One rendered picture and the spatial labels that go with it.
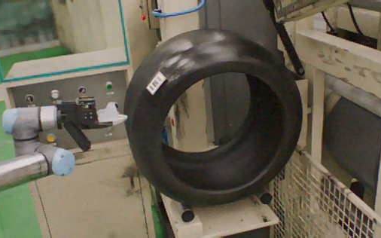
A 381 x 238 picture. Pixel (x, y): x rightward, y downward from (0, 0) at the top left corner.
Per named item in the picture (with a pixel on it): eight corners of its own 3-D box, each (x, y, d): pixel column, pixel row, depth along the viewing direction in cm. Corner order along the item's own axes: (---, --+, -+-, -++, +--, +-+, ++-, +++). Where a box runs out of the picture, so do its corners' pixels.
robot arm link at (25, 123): (8, 132, 125) (4, 105, 123) (44, 129, 128) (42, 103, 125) (4, 140, 118) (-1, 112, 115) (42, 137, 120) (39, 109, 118)
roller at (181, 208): (169, 161, 167) (175, 169, 168) (160, 167, 167) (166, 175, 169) (190, 209, 135) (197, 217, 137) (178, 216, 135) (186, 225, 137)
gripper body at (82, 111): (97, 104, 121) (55, 106, 118) (99, 130, 124) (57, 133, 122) (96, 96, 128) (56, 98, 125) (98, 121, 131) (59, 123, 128)
